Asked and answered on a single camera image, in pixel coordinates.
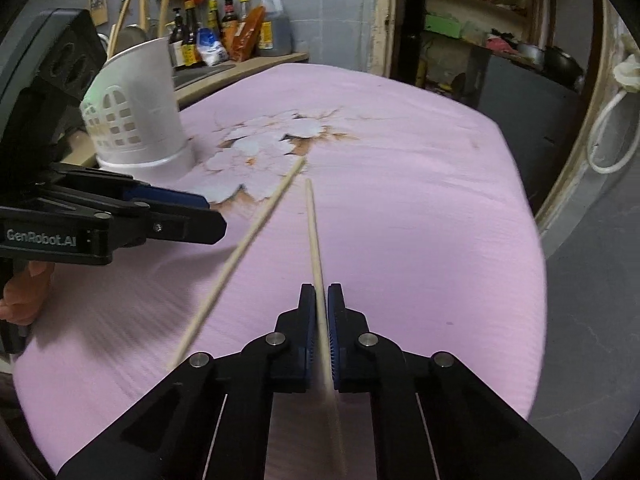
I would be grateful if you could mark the orange sauce pouch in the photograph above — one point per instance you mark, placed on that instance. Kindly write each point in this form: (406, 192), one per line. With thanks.
(246, 35)

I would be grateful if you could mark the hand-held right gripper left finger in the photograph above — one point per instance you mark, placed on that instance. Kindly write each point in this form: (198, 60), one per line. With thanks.
(310, 330)

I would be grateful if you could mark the wooden counter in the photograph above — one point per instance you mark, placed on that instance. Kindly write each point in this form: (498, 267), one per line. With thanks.
(250, 67)

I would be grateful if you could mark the white plastic utensil holder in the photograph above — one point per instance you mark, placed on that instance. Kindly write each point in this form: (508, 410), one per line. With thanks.
(150, 110)

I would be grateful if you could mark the dark grey cabinet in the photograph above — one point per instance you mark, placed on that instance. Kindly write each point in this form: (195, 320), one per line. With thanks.
(520, 105)

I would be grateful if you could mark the red cloth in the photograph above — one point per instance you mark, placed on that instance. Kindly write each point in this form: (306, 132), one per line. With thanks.
(501, 45)

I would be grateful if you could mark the person's left hand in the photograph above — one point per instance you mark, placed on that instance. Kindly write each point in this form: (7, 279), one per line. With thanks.
(27, 290)

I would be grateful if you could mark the white blue seasoning bag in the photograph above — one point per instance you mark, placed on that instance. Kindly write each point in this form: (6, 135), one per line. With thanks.
(212, 49)

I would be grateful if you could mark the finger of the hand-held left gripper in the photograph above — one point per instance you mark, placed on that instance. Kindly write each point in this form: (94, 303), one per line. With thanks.
(190, 227)
(165, 196)

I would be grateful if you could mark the row of sauce bottles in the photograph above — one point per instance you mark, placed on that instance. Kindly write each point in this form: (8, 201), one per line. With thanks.
(277, 30)

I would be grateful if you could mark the wooden chopstick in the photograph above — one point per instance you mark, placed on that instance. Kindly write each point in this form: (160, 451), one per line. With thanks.
(119, 25)
(165, 7)
(314, 240)
(250, 245)

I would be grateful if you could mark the pink table cover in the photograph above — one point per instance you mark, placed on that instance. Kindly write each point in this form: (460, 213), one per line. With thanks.
(425, 260)

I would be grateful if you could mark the black wok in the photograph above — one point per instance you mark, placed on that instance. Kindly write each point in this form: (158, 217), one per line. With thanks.
(562, 67)

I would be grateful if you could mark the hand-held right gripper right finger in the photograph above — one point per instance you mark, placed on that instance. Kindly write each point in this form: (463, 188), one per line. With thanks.
(334, 335)

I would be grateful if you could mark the wooden door frame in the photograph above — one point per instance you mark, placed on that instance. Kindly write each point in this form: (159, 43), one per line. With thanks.
(385, 20)

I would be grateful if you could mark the metal pot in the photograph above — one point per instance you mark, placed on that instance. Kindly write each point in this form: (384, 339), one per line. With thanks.
(530, 52)

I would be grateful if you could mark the green box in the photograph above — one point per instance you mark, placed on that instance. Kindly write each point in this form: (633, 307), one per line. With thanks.
(442, 26)

